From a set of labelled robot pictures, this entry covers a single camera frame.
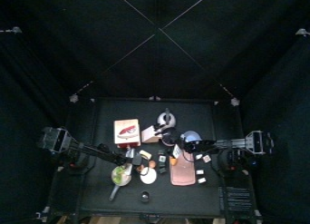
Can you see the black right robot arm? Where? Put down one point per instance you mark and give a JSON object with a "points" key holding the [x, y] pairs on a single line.
{"points": [[238, 143]]}

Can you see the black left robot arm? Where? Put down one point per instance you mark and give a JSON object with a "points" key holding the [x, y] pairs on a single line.
{"points": [[92, 150]]}

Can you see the brown eggshell half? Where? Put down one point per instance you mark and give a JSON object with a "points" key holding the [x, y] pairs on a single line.
{"points": [[152, 163], [139, 168]]}

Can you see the small white plate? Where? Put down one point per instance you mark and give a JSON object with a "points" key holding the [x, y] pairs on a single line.
{"points": [[148, 175]]}

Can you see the white card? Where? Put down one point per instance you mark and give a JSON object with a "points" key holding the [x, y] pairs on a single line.
{"points": [[176, 151]]}

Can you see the dark round pot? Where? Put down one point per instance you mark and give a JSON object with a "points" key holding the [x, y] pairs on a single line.
{"points": [[167, 136]]}

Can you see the yellow white cheese wedge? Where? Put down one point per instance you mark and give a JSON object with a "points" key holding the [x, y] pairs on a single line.
{"points": [[144, 154]]}

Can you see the blue white dome lid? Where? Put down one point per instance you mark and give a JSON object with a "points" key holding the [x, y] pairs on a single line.
{"points": [[191, 136]]}

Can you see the frying pan with green vegetables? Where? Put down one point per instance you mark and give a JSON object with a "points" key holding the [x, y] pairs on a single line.
{"points": [[120, 177]]}

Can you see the orange toy food piece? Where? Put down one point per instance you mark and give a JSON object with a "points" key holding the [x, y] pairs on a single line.
{"points": [[172, 161]]}

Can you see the small green white cube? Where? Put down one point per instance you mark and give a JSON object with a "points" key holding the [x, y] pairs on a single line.
{"points": [[161, 158]]}

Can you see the small white cube with red mark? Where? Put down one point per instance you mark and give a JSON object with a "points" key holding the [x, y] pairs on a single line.
{"points": [[205, 158]]}

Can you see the wooden knife block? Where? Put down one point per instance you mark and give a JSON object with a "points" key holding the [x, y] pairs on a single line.
{"points": [[149, 135]]}

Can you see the small black block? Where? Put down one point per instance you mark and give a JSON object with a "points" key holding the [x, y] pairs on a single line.
{"points": [[161, 170]]}

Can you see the silver toy kettle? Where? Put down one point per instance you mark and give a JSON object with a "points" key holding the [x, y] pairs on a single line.
{"points": [[165, 120]]}

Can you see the red white sushi print box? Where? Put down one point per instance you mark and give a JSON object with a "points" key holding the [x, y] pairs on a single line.
{"points": [[127, 132]]}

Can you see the pink cutting board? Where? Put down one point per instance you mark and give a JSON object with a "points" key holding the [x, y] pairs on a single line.
{"points": [[181, 172]]}

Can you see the small black bowl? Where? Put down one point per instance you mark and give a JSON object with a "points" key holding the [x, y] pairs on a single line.
{"points": [[144, 196]]}

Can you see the white text label sticker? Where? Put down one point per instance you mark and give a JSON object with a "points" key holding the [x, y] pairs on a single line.
{"points": [[238, 199]]}

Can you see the grey frame middle bracket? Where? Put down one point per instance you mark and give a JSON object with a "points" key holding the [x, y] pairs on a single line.
{"points": [[153, 98]]}

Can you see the grey frame corner bracket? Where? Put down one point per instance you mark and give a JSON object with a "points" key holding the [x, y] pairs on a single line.
{"points": [[73, 98], [234, 101], [16, 30], [302, 31]]}

